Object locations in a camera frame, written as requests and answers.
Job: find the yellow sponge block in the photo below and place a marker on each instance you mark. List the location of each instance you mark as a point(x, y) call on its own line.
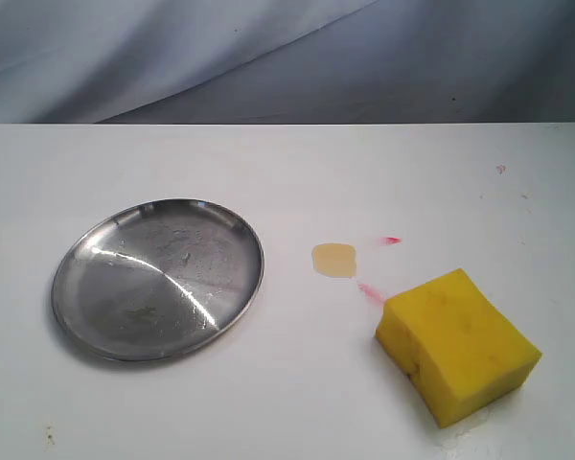
point(457, 349)

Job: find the tan liquid spill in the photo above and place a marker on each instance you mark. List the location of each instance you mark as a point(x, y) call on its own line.
point(335, 260)

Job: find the blue-grey backdrop cloth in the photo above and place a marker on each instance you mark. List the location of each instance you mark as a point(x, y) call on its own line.
point(286, 62)

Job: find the round stainless steel plate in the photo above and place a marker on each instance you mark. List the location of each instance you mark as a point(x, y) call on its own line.
point(158, 280)

